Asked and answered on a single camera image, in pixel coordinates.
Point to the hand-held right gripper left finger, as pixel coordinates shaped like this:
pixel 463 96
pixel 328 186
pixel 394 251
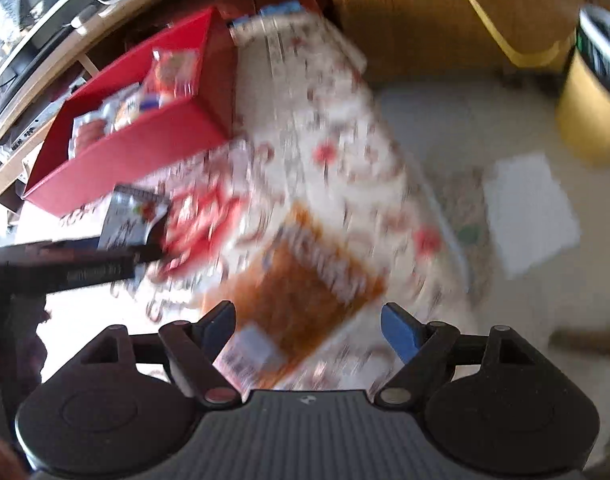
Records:
pixel 219 329

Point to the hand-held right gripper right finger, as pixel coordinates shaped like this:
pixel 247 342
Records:
pixel 400 335

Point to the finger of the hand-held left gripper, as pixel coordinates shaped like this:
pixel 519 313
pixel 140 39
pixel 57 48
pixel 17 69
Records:
pixel 95 270

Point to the silver snack packet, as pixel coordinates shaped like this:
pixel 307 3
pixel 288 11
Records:
pixel 130 215

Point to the red white snack packet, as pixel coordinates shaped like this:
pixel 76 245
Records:
pixel 200 230

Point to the red cardboard box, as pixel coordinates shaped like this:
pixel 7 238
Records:
pixel 135 160

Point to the pink sausage packet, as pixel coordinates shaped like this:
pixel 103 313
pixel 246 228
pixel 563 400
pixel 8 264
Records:
pixel 90 135

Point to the blue foil snack packet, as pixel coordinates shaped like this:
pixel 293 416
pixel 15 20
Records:
pixel 151 103

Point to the silver media player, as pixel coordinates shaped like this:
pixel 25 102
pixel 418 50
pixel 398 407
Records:
pixel 40 125

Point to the clear bun packet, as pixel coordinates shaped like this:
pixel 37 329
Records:
pixel 125 107

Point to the white paper sheet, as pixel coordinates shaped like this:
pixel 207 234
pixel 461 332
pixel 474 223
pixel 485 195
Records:
pixel 530 210

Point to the brown wooden bar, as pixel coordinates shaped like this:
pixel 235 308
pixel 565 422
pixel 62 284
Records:
pixel 590 342

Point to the floral tablecloth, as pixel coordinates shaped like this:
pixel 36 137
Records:
pixel 335 135

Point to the clear orange snack packet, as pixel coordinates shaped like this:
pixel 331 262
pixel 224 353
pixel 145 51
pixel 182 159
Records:
pixel 175 75

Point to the yellow bin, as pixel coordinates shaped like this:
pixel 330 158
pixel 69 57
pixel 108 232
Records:
pixel 590 105

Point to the blue white packet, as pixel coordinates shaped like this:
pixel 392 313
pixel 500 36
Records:
pixel 267 17

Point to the brown cardboard box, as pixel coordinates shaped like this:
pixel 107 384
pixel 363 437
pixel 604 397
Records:
pixel 410 20

